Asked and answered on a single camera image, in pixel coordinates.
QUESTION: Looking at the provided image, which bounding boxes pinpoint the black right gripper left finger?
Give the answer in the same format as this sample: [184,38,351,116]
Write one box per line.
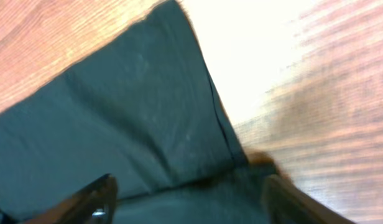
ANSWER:
[25,174,118,224]

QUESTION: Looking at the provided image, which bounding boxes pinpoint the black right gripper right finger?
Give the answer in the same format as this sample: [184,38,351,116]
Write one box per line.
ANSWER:
[262,175,354,224]

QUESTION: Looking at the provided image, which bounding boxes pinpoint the black t-shirt with white logo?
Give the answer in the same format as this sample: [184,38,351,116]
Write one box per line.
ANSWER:
[0,1,275,223]

